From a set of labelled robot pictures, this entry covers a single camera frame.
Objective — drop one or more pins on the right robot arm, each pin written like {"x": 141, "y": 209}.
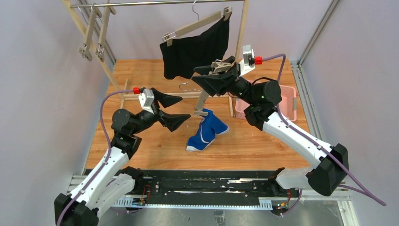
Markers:
{"x": 328, "y": 164}

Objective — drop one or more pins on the beige hanger with black underwear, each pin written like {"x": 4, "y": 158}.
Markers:
{"x": 221, "y": 14}

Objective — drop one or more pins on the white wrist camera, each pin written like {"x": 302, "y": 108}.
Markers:
{"x": 146, "y": 99}
{"x": 247, "y": 64}

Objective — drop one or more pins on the wooden clothes rack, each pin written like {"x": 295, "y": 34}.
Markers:
{"x": 82, "y": 28}

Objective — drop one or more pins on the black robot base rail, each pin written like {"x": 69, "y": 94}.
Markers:
{"x": 212, "y": 189}

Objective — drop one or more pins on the black underwear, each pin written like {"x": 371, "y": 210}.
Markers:
{"x": 185, "y": 54}

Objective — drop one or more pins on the beige hanger with cream underwear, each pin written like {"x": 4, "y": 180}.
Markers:
{"x": 103, "y": 30}

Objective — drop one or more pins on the pink plastic basket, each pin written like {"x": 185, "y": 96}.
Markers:
{"x": 288, "y": 105}

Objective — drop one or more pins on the beige hanger with blue underwear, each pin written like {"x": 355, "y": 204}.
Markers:
{"x": 198, "y": 109}

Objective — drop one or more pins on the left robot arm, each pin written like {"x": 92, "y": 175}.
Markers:
{"x": 109, "y": 181}

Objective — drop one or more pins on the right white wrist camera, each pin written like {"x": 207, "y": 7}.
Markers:
{"x": 247, "y": 64}

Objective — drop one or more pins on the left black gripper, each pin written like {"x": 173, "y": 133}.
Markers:
{"x": 156, "y": 110}

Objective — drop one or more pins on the blue underwear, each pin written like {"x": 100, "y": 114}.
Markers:
{"x": 209, "y": 127}

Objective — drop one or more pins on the empty beige clip hanger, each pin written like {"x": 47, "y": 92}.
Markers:
{"x": 85, "y": 50}

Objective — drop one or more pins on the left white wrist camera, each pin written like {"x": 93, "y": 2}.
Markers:
{"x": 146, "y": 99}

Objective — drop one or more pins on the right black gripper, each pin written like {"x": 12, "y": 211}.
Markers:
{"x": 234, "y": 79}

